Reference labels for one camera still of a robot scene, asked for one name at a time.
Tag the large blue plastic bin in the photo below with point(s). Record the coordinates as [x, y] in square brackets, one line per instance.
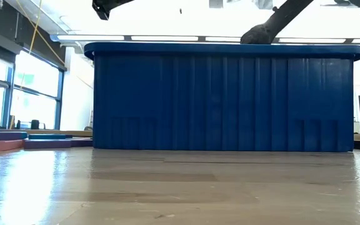
[223, 103]

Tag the teal foam blocks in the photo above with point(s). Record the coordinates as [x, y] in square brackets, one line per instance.
[81, 142]

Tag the pink wooden block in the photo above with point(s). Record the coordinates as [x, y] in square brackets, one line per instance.
[3, 145]

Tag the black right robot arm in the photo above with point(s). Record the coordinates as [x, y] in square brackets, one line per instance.
[289, 12]

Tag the grey ceiling box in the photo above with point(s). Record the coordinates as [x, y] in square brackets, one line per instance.
[263, 3]
[216, 3]

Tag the yellow diagonal brace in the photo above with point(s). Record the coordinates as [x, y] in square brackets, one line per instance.
[35, 28]

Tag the blue building column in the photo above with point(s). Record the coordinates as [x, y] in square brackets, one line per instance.
[58, 100]
[7, 97]

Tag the small black object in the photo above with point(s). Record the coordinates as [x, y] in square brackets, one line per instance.
[35, 124]

